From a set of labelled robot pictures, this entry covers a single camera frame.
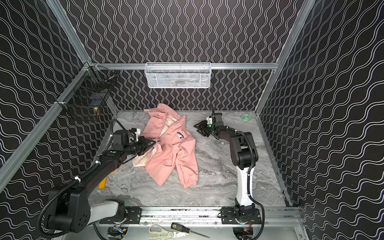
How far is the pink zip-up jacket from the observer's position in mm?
866

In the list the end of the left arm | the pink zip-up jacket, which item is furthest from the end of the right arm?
the end of the left arm

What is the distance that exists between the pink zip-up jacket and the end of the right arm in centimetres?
9

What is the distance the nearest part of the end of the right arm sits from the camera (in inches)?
33.7

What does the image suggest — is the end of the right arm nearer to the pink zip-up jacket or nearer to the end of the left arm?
the pink zip-up jacket
